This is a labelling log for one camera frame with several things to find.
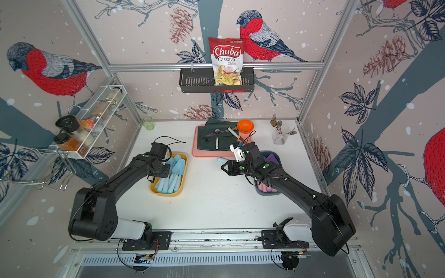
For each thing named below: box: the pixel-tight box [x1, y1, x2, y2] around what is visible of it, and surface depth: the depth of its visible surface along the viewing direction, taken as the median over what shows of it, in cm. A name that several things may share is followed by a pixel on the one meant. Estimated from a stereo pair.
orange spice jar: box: [57, 137, 89, 157], surface depth 64 cm
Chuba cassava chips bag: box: [208, 37, 245, 87], surface depth 85 cm
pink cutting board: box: [192, 124, 253, 158], surface depth 107 cm
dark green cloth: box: [197, 117, 239, 152], surface depth 116 cm
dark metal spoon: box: [202, 128, 229, 141], surface depth 116 cm
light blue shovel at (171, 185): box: [154, 154, 186, 195], surface depth 89 cm
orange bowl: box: [237, 119, 255, 134], surface depth 113 cm
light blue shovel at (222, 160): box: [217, 156, 229, 165], surface depth 101 cm
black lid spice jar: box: [55, 114, 80, 133], surface depth 63 cm
